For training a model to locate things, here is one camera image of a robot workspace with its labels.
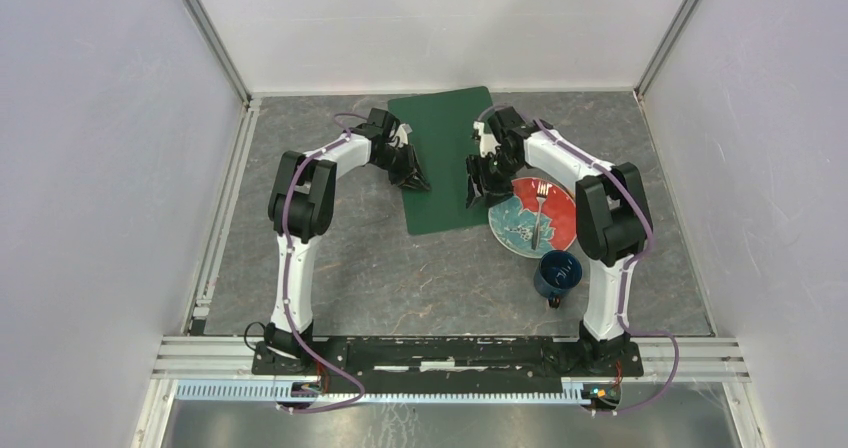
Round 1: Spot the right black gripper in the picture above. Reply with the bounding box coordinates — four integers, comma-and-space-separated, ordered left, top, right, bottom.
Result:
465, 152, 523, 211

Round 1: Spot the aluminium frame rail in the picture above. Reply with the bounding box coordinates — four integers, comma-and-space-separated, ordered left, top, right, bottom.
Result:
153, 336, 751, 383

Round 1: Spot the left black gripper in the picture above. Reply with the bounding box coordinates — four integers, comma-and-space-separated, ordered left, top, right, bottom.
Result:
370, 143, 428, 195

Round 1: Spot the silver metal fork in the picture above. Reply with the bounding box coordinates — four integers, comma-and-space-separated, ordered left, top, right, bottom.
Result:
531, 181, 550, 250

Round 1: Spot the red teal floral plate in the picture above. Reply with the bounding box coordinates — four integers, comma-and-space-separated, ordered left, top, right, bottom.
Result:
488, 177, 577, 259

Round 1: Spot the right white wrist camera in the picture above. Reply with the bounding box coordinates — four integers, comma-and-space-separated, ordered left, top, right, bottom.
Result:
473, 122, 500, 158

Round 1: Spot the dark blue mug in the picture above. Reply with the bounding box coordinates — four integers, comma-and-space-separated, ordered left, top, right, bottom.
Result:
533, 250, 583, 309

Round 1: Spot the green rectangular placemat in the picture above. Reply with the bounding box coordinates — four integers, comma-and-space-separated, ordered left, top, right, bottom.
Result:
388, 86, 492, 236

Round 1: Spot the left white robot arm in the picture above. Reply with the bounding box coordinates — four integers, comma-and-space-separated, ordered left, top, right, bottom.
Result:
263, 108, 431, 376

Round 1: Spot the blue slotted cable duct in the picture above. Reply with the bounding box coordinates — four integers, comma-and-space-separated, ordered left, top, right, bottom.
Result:
175, 380, 620, 406

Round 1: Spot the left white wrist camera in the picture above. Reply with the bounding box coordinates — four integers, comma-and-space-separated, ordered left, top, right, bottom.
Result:
389, 123, 412, 148

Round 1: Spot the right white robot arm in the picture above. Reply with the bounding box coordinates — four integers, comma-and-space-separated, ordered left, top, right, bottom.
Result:
466, 105, 653, 376

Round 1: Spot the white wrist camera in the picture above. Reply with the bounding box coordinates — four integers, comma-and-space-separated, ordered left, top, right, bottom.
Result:
389, 123, 412, 148
473, 122, 500, 158

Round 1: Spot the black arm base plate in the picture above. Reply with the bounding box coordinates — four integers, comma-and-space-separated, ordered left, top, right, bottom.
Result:
251, 336, 645, 395

